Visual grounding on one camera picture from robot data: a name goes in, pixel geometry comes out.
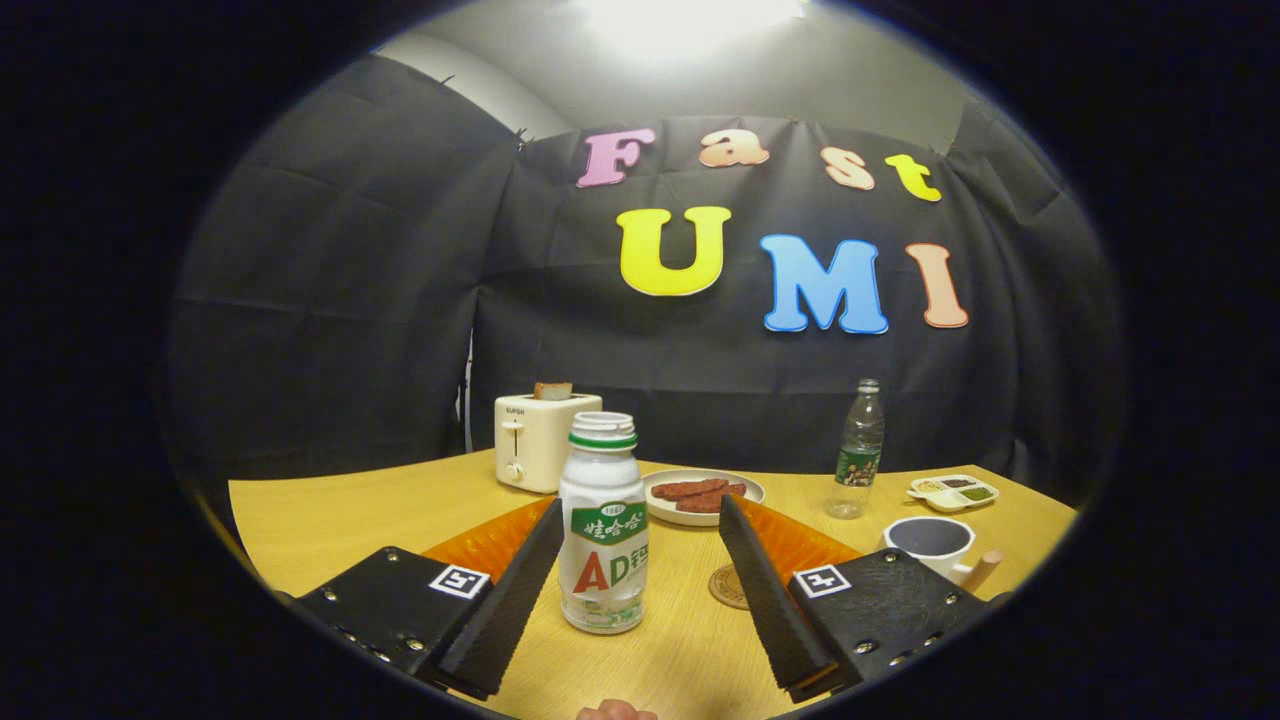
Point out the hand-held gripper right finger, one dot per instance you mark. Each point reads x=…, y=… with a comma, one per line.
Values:
x=765, y=590

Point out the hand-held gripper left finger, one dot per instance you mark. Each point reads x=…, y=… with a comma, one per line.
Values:
x=520, y=580

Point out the round cork coaster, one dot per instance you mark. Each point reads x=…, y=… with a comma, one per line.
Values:
x=728, y=588

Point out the white juice bottle green label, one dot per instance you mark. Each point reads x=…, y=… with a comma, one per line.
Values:
x=603, y=480

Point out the clear plastic water bottle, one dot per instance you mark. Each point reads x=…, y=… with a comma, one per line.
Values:
x=858, y=460

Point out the red meat slice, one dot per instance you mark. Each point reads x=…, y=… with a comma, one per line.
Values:
x=700, y=503
x=688, y=489

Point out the round grey plate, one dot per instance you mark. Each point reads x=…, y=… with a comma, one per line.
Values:
x=665, y=510

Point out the cream toaster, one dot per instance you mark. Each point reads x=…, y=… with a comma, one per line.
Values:
x=540, y=445

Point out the toast slice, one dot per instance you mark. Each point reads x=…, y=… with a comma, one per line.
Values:
x=553, y=390

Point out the wooden table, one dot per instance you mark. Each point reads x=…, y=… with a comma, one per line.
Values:
x=330, y=520

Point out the white divided dish with beans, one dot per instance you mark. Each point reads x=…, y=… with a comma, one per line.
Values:
x=950, y=494

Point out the black backdrop cloth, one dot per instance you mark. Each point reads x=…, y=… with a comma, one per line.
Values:
x=350, y=300

